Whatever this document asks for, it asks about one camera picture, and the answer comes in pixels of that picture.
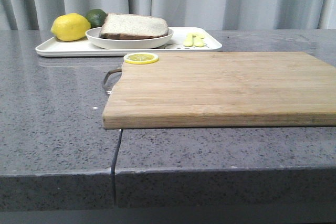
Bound white bread slice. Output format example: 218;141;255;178
99;13;169;40

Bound round white plate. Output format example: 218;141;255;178
86;27;174;49

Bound white rectangular tray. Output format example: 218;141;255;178
36;27;222;58

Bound wooden cutting board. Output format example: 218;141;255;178
102;52;335;129

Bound lemon slice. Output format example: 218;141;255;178
123;52;159;65

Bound green lime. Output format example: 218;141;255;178
85;9;107;28

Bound yellow lemon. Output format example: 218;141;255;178
50;13;91;42

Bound cutting board metal handle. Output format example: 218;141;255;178
102;68;122;94

